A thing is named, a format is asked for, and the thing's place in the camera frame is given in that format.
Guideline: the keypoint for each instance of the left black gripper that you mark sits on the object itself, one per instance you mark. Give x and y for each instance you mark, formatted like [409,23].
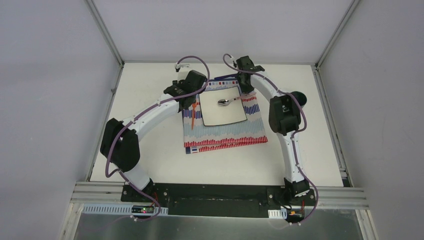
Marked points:
[188,100]

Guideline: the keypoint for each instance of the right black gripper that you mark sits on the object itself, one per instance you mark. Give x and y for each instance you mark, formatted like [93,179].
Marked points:
[245,89]

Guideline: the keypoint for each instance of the orange plastic fork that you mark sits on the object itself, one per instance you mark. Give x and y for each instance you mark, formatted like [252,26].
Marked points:
[193,117]

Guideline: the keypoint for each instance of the white square plate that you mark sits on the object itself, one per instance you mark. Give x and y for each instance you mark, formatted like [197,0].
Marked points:
[214,114]

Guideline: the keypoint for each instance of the silver spoon pink handle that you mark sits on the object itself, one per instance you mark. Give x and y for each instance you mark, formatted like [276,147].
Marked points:
[226,102]

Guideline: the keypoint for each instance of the patterned cloth napkin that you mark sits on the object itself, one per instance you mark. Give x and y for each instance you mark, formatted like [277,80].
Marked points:
[207,138]

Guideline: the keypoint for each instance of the dark green mug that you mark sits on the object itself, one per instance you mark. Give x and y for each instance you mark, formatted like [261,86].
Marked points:
[300,97]

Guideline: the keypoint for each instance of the dark blue plastic knife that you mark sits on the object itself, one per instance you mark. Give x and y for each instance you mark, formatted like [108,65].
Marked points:
[218,78]

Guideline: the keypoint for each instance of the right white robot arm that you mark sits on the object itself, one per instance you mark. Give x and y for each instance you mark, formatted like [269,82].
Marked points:
[284,117]

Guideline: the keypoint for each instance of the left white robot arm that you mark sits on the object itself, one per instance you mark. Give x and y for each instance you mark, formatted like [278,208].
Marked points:
[121,138]

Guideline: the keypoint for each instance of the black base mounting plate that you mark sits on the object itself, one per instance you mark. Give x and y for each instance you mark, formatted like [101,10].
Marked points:
[214,200]

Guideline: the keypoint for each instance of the left white cable duct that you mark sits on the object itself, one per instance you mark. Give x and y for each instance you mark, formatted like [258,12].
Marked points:
[123,209]

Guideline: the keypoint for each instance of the white cable duct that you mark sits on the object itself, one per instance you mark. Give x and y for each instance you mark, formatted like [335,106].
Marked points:
[277,213]
[123,209]

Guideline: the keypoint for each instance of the right white cable duct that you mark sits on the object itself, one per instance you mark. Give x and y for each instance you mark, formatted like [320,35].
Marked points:
[277,213]

